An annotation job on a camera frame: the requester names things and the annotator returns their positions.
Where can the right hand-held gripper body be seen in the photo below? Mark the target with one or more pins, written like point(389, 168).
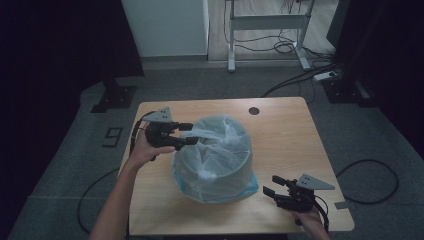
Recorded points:
point(300, 201)

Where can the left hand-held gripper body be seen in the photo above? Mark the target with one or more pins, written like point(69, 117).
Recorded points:
point(160, 135)

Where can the white plastic bag blue edge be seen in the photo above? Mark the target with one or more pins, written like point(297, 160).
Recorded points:
point(216, 150)

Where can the green plastic bin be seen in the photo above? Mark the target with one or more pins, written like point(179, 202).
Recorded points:
point(213, 185)

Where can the person's right hand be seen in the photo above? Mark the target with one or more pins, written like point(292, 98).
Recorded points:
point(311, 223)

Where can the person's left hand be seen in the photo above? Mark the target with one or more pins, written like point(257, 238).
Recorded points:
point(143, 153)

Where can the grey tape piece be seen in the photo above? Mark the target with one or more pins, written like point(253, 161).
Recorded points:
point(342, 205)

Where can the black floor marking tape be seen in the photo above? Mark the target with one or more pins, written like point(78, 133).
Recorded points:
point(109, 146)

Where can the black stand base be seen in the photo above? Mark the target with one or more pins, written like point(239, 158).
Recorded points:
point(116, 96)
point(343, 91)

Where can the round black table grommet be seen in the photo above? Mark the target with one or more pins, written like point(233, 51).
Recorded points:
point(254, 111)

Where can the white cabinet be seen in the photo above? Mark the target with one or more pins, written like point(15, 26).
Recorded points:
point(166, 26)

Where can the white power strip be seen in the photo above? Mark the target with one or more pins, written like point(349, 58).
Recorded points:
point(324, 76)

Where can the black curtain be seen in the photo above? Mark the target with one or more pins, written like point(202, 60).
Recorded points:
point(50, 50)
point(393, 50)

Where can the white metal table frame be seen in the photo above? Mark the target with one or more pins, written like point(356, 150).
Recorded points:
point(266, 22)

